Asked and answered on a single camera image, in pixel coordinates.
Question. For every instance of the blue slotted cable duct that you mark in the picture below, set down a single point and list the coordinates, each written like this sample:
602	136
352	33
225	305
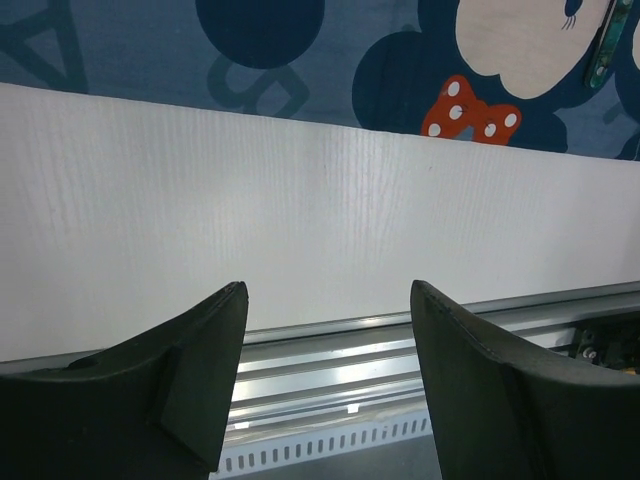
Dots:
320	443

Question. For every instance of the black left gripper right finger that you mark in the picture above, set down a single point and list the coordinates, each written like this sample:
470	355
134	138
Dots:
502	407

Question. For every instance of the aluminium front rail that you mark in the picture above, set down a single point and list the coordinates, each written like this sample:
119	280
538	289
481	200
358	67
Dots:
326	375

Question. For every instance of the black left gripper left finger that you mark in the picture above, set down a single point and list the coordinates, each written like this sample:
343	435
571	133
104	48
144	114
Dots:
153	407

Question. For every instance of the blue cartoon bear placemat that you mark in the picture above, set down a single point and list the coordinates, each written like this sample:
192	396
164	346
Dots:
496	72

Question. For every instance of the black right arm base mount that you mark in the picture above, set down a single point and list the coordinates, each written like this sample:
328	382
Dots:
613	346

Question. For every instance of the metal spoon green handle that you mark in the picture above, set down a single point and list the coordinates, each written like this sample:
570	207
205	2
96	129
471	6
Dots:
609	34

